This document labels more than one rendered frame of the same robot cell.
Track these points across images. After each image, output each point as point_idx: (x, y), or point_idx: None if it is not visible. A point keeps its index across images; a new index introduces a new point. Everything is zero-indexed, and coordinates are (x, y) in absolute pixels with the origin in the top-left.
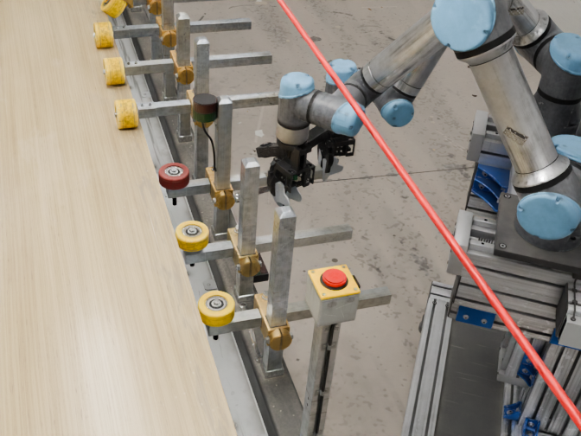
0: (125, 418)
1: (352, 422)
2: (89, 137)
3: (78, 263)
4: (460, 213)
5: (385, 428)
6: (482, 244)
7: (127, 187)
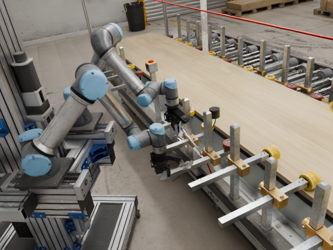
0: (198, 91)
1: (152, 248)
2: (280, 149)
3: (236, 110)
4: (108, 130)
5: (138, 249)
6: (104, 122)
7: (243, 133)
